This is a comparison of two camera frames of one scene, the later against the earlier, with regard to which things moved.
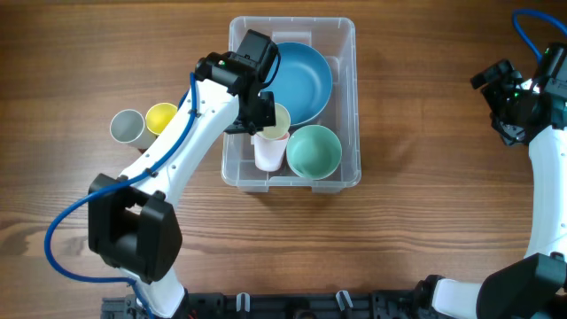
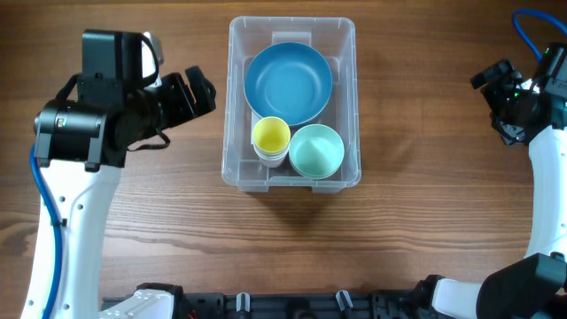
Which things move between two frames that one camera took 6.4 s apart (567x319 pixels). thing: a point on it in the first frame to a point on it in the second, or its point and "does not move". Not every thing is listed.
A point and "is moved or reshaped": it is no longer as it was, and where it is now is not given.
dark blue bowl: [303, 82] does not move
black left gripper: [267, 116] to [185, 104]
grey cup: [128, 127] is moved or reshaped
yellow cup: [159, 115] is moved or reshaped
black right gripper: [510, 132] does not move
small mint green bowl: [314, 151] does not move
